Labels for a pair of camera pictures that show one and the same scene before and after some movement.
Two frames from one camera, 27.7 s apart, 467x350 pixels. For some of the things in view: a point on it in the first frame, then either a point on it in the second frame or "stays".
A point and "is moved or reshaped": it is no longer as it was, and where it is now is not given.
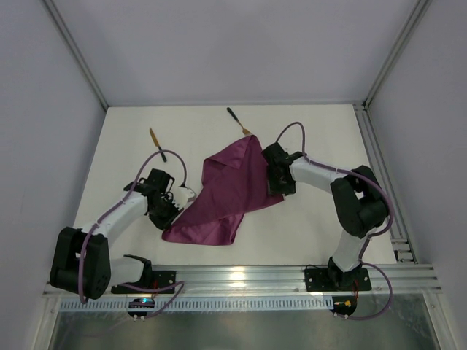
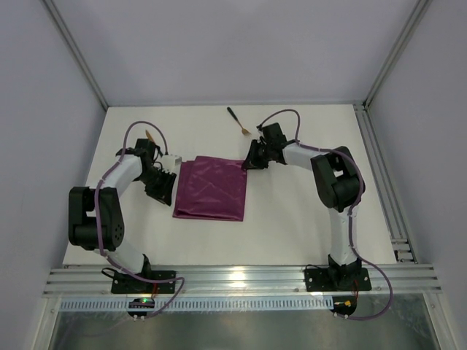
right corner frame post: x=419 y=11 stays
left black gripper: x=168 y=214 → x=160 y=181
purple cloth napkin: x=234 y=181 is moved or reshaped
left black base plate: x=160 y=279 stays
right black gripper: x=277 y=182 → x=257 y=152
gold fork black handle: x=244 y=131 stays
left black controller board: x=141 y=303 stays
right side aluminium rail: x=403 y=249 stays
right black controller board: x=344 y=305 stays
